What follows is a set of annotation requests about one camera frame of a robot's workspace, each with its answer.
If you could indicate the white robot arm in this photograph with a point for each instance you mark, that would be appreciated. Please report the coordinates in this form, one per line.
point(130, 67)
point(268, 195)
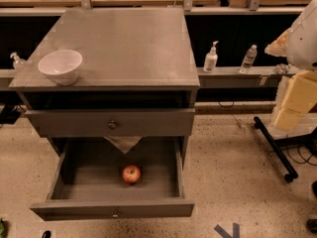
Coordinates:
point(299, 42)

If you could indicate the clear pump sanitizer bottle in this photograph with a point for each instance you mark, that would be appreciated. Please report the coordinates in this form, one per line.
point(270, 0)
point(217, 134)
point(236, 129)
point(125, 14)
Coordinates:
point(18, 63)

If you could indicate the grey top drawer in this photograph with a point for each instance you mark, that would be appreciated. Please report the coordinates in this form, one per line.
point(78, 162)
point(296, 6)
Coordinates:
point(112, 122)

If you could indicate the white ceramic bowl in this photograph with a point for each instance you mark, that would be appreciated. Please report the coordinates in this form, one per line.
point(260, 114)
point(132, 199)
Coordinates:
point(62, 67)

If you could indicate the open grey middle drawer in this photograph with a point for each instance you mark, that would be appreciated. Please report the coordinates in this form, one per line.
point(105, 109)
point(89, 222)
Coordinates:
point(88, 182)

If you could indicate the crumpled clear plastic wrap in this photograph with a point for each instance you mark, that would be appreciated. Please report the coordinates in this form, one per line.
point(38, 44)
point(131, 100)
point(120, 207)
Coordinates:
point(282, 68)

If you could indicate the grey drawer cabinet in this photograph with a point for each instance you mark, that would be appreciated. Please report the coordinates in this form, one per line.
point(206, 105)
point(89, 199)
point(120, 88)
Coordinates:
point(131, 59)

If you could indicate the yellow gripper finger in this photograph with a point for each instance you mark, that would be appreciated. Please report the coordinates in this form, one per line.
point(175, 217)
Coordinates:
point(295, 97)

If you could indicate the red apple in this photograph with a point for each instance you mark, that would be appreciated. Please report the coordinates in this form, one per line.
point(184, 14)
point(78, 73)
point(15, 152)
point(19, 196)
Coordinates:
point(131, 174)

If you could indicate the clear plastic water bottle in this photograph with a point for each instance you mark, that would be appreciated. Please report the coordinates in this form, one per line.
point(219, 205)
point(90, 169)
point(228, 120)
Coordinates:
point(249, 59)

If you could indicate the white pump lotion bottle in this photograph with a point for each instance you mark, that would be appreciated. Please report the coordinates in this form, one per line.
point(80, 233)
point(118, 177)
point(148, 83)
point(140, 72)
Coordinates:
point(211, 58)

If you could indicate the black wheeled stand base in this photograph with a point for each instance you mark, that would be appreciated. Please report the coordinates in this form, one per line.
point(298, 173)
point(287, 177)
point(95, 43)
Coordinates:
point(309, 141)

